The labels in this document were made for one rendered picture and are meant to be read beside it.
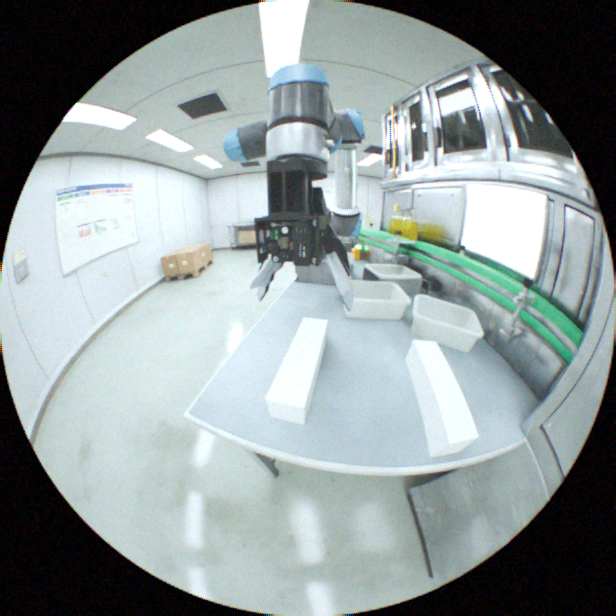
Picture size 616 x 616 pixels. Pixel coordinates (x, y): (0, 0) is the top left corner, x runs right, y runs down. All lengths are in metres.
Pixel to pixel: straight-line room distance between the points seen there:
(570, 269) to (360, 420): 0.82
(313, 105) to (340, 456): 0.45
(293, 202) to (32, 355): 2.99
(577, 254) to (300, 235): 0.85
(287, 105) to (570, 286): 0.86
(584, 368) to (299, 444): 0.53
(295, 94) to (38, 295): 2.99
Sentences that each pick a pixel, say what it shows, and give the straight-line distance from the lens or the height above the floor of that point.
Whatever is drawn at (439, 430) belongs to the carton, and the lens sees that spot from 0.33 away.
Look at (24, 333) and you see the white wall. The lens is 2.97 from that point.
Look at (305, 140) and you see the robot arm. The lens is 0.22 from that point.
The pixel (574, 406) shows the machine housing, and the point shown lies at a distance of 0.51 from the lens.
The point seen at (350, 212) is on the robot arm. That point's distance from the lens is 0.77.
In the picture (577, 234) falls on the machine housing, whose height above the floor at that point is 1.22.
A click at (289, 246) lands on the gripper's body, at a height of 1.01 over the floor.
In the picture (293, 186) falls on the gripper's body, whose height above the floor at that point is 1.08.
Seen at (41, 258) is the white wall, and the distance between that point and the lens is 3.08.
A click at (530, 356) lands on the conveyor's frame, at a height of 0.82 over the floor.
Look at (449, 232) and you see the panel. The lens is 1.08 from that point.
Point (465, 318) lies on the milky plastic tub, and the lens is 0.71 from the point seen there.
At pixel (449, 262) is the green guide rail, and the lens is 0.85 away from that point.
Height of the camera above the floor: 1.05
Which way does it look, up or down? 29 degrees down
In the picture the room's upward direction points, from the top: straight up
